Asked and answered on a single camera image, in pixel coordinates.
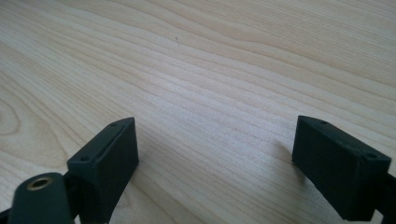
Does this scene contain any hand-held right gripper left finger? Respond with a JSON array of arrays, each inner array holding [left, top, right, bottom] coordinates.
[[66, 117, 140, 224]]

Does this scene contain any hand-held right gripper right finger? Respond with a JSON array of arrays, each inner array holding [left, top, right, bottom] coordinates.
[[291, 115, 392, 222]]

